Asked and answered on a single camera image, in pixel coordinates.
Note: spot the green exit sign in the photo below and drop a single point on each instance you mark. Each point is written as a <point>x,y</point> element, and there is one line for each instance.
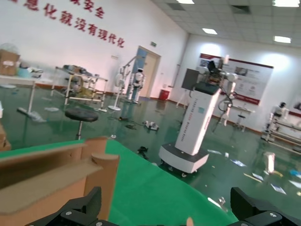
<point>153,43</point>

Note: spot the white work table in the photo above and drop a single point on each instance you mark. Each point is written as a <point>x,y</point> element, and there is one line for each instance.
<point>21,79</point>

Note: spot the black floor object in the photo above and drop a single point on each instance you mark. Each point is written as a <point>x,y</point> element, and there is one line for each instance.
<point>143,150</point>

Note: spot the red bin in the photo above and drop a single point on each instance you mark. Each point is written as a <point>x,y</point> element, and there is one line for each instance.
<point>164,94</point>

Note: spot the white gantry frame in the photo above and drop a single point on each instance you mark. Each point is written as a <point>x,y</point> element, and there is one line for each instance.
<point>129,63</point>

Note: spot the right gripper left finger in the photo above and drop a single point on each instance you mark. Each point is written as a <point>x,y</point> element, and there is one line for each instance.
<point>77,209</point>

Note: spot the small cardboard carton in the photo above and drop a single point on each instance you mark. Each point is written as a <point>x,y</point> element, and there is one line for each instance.
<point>3,139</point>

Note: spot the white pipe rack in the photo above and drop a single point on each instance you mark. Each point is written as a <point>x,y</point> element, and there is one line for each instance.
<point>80,77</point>

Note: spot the small white humanoid robot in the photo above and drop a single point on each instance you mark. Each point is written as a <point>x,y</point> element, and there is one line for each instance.
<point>138,82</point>

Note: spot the cardboard mailer box round-hole flap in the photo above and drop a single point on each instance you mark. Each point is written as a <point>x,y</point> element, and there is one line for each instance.
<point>47,179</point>

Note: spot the ceiling light panel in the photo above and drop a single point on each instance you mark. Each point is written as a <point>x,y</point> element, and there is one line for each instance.
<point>185,1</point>
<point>282,39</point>
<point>209,31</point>
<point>288,2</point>

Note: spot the low white metal rack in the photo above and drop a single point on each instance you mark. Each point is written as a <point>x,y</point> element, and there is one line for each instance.
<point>282,134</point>

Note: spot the beige door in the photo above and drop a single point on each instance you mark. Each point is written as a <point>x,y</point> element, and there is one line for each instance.
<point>151,75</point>

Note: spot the large cardboard carton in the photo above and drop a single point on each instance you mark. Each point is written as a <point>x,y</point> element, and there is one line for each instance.
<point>8,62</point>

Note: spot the white pedestal mobile robot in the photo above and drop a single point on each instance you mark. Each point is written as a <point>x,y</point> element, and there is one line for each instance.
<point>200,122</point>

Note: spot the small grey stool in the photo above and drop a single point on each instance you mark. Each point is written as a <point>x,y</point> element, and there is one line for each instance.
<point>241,120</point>

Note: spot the red-framed wall poster board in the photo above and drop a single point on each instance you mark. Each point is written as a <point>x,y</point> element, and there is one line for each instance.
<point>254,80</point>

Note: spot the white power strip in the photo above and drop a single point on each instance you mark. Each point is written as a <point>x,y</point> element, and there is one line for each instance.
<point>151,125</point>

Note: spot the black round stool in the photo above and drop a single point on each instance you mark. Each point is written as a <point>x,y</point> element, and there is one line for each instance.
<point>81,115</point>

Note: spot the white standing fan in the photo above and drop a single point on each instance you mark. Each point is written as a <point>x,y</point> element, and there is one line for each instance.
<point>118,80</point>

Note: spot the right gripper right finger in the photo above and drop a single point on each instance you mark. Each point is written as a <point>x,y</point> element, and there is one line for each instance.
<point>256,212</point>

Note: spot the green table cloth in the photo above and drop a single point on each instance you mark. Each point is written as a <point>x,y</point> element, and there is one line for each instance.
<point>152,193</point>

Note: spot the paper sheet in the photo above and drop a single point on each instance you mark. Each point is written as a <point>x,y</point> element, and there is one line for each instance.
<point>257,177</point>
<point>238,163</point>
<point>278,189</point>

